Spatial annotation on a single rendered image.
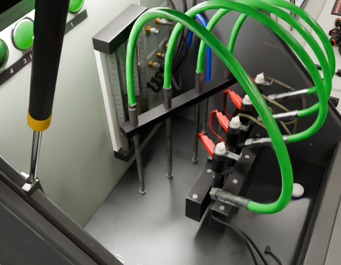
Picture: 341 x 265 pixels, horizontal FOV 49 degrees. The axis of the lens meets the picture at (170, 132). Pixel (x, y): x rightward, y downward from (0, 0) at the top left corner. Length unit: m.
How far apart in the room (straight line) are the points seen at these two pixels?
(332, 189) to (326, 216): 0.08
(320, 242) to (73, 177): 0.54
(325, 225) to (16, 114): 0.66
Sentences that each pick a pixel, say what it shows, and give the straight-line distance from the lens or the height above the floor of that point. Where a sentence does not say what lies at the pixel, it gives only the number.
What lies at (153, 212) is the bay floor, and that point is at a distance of 0.99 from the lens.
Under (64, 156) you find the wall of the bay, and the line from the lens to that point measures 0.79.
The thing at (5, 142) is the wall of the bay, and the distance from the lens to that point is 0.65.
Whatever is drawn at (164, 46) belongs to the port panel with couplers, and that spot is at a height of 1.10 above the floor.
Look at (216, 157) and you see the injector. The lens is 0.74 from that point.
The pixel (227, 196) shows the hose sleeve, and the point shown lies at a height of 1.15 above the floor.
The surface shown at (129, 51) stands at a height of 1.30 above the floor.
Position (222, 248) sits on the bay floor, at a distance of 0.95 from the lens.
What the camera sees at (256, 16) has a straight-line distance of 0.63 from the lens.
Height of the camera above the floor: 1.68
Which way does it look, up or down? 47 degrees down
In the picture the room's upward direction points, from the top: 1 degrees counter-clockwise
